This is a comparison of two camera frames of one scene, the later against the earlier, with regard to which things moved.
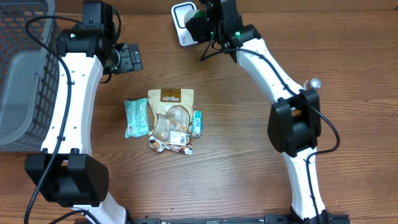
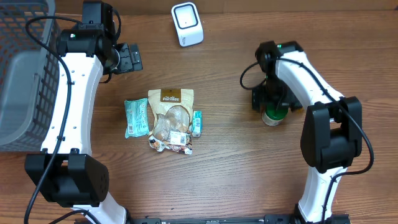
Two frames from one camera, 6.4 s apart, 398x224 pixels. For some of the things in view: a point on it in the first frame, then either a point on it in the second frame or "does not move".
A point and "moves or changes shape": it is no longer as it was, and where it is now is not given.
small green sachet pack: (197, 124) does not move
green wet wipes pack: (137, 120) does not move
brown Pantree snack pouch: (173, 112) does not move
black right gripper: (193, 28) to (258, 101)
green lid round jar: (197, 14) moves or changes shape
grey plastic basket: (29, 76) does not move
